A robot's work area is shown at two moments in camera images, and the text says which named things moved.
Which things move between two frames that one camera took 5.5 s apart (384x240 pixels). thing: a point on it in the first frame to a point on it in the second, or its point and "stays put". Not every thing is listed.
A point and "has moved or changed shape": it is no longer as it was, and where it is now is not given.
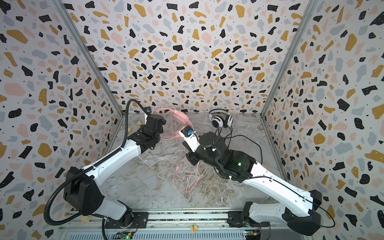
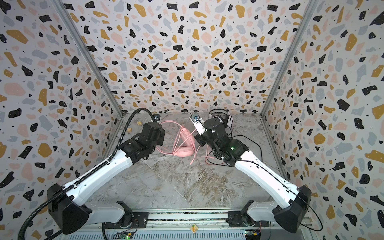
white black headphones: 219,121 stays put
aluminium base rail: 179,224 stays put
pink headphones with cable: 191,181 has moved or changed shape
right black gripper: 192,157 to 201,140
